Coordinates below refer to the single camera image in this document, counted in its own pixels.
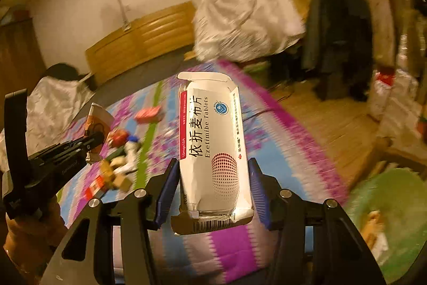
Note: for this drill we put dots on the wooden headboard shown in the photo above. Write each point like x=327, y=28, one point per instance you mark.
x=133, y=44

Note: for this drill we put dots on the wooden blocks cluster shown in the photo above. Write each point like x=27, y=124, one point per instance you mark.
x=106, y=171

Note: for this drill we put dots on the dark coats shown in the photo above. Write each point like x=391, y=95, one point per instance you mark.
x=337, y=38

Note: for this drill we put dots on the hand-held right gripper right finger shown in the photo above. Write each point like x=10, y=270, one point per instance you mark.
x=259, y=195

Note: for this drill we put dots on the white plastic cover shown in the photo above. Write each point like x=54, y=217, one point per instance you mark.
x=240, y=21

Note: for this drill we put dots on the green plastic basin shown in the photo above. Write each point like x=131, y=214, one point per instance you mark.
x=400, y=205

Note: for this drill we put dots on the small red box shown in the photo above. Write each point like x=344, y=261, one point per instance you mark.
x=148, y=114

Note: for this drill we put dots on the cardboard scrap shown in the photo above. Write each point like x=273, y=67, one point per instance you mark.
x=373, y=228

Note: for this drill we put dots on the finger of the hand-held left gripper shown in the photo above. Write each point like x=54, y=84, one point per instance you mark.
x=88, y=140

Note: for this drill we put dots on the dark cloth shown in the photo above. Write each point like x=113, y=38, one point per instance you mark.
x=63, y=71

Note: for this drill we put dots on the wooden chair frame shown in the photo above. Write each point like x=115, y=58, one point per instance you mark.
x=400, y=151

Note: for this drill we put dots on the red apple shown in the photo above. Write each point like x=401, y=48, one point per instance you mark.
x=118, y=138

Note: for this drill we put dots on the green bin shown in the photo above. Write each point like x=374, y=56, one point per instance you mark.
x=260, y=67

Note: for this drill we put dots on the red and white box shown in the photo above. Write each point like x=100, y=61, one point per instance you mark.
x=96, y=190

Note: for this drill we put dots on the white crumpled cloth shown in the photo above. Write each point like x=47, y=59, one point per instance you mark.
x=56, y=98

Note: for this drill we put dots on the pack of water bottles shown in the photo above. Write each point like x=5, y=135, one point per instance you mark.
x=407, y=44

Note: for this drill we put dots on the white bottle with blue cap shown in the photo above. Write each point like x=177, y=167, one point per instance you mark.
x=131, y=151

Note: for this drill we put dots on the beige curtain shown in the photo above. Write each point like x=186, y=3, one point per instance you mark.
x=383, y=21

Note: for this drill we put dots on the tan cardboard box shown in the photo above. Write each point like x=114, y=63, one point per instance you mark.
x=122, y=183

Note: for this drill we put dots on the white medicine box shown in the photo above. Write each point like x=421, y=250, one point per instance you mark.
x=213, y=138

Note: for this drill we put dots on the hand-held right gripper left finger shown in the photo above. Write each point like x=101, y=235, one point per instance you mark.
x=167, y=193

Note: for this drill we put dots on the orange and white box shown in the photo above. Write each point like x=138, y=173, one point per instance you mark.
x=100, y=118

